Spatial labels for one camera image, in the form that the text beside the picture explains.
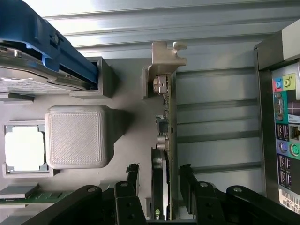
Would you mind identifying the green RAM stick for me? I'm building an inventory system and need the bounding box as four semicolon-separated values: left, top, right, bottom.
0;182;73;206

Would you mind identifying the grey plastic parts rack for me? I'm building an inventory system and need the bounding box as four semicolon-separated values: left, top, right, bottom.
0;56;177;225

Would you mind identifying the black open PC case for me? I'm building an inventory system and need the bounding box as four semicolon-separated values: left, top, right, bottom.
253;18;300;211

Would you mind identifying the silver CPU chip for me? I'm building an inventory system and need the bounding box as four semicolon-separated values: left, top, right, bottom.
4;125;50;174

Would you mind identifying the hard disk in blue carrier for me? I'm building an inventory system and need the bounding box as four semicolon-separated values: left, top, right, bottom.
0;0;99;94

